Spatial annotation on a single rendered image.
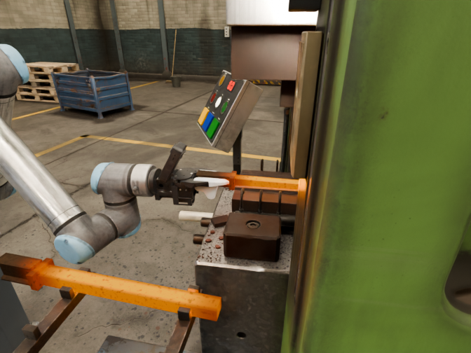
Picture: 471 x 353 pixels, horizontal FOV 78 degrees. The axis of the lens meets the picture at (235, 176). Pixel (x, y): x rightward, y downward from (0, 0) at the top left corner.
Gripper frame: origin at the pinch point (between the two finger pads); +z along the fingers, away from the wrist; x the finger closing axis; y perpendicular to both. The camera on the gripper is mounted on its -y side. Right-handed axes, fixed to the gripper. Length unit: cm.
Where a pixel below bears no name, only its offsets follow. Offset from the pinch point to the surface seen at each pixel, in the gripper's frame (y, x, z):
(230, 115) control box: -5.9, -40.0, -5.1
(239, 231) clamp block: 2.9, 18.4, 6.3
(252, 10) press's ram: -37.6, 12.1, 8.1
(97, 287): 3.4, 35.9, -15.4
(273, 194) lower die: 2.0, 3.7, 12.9
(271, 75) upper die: -26.8, 7.2, 11.5
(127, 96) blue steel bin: 73, -460, -276
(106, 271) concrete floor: 100, -57, -90
